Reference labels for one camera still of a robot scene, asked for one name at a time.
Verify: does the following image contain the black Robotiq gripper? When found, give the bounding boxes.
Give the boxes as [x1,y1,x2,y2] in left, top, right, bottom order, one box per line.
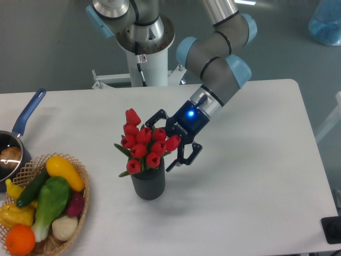
[144,99,210,172]

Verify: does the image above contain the red tulip bouquet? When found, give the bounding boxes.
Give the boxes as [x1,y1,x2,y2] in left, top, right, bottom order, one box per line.
[114,108,181,178]

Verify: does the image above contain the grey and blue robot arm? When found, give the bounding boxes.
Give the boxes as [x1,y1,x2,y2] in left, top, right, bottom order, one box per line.
[86,1,257,166]

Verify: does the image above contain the dark grey ribbed vase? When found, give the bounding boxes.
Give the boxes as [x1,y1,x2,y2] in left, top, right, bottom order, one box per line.
[131,158,166,201]

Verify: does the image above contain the purple red onion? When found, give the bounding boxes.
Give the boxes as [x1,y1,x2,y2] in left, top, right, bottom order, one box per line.
[65,192,85,217]

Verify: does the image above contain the yellow squash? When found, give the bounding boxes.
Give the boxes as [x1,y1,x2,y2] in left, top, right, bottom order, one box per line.
[46,155,85,192]

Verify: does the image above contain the green bok choy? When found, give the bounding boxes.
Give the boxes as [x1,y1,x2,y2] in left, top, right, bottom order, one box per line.
[31,177,70,243]

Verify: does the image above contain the white garlic bulb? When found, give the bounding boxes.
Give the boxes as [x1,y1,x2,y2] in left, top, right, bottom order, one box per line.
[52,215,78,241]

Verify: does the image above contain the dark green cucumber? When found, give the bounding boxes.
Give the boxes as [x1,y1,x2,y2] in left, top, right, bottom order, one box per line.
[16,169,50,208]

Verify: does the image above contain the brown bread roll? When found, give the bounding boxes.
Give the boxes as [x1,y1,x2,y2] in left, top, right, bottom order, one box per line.
[1,147,21,170]

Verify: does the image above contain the woven wicker basket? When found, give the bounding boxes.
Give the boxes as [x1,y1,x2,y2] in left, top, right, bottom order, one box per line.
[1,153,90,255]

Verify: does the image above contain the yellow banana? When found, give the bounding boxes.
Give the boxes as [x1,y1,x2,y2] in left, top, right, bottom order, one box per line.
[5,179,24,204]

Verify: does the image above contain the black device at edge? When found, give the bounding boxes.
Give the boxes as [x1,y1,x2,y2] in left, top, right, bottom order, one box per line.
[321,216,340,244]

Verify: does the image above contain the yellow orange gourd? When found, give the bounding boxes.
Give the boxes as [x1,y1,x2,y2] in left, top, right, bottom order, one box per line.
[1,203,35,229]

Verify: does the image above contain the orange fruit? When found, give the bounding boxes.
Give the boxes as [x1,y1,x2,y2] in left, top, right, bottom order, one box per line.
[5,225,36,255]

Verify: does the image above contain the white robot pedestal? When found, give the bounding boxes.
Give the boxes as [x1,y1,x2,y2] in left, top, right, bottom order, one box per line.
[92,14,186,89]

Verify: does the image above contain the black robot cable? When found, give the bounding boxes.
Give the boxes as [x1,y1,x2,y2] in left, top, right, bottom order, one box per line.
[134,41,148,87]

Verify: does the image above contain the white frame at right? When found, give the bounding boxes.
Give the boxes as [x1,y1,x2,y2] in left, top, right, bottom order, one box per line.
[315,91,340,143]

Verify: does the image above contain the blue handled saucepan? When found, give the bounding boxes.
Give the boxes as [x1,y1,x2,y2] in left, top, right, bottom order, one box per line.
[1,89,46,193]

